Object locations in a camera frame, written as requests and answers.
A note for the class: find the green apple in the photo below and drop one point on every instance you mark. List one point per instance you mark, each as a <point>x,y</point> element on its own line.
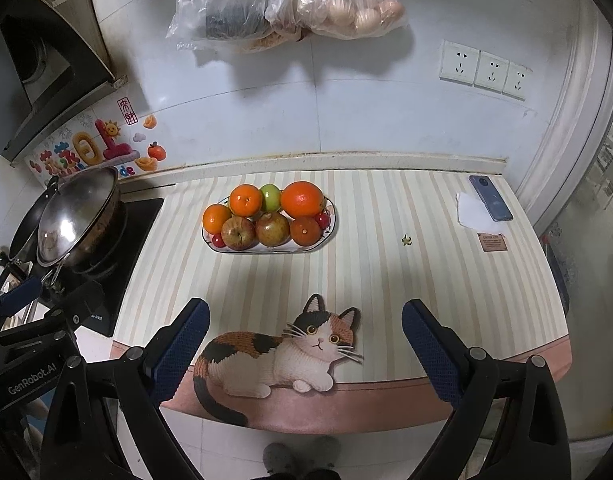
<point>271,198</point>

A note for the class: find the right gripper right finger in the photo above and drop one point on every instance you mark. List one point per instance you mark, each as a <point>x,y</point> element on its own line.
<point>531,440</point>

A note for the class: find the striped cat table mat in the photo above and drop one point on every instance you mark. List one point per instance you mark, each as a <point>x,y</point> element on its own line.
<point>504,302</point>

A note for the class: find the white paper sheet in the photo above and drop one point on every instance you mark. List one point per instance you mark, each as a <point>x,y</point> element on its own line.
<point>472,214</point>

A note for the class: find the plastic bag dark contents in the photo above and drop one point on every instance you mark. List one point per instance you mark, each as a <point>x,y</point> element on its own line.
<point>232,26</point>

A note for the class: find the person's grey shoes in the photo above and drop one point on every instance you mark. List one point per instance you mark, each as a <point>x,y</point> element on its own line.
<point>317,461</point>

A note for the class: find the oval floral ceramic plate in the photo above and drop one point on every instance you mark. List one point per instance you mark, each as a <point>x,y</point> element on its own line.
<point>290,247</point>

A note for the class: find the black induction cooktop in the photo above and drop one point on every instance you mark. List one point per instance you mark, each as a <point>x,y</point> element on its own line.
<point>116,259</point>

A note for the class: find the black frying pan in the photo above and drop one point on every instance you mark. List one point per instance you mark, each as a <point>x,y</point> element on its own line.
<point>24,243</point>

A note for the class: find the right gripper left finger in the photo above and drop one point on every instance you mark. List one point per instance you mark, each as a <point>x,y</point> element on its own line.
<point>79,440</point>

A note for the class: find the colourful wall sticker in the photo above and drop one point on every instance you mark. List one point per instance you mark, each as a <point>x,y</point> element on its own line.
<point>111,133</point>

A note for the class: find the white wall socket strip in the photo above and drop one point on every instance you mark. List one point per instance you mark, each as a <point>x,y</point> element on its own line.
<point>484,70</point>

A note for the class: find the small dark orange tangerine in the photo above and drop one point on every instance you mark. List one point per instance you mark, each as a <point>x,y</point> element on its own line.
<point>305,231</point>

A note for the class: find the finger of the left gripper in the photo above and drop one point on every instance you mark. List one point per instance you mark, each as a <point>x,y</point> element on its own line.
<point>18,298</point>

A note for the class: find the large orange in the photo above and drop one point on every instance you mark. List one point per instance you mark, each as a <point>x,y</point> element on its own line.
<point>302,199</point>

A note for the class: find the dark red apple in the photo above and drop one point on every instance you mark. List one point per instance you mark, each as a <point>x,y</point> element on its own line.
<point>273,229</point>

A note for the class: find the blue smartphone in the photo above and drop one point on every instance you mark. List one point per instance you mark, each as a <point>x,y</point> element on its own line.
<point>491,198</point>

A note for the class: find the black range hood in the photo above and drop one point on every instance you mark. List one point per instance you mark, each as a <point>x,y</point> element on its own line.
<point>53,64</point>

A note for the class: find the plastic bag with eggs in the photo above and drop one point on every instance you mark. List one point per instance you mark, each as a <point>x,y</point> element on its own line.
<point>339,19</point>

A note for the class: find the steel wok with lid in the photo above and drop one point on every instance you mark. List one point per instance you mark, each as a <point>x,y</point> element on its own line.
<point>76,218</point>

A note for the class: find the cherry tomato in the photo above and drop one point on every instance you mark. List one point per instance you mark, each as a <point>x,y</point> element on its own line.
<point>217,240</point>
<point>323,219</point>

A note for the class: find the small brown card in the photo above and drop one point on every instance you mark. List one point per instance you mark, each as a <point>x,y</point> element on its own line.
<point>492,242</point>

